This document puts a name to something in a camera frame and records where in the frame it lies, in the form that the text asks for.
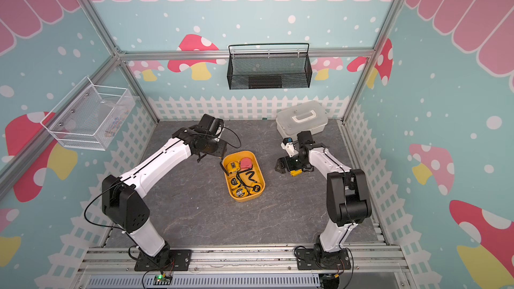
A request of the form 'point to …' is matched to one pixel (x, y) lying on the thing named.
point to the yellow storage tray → (258, 176)
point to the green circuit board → (162, 279)
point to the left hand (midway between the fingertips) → (219, 150)
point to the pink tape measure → (245, 163)
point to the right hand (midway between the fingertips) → (285, 165)
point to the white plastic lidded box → (308, 116)
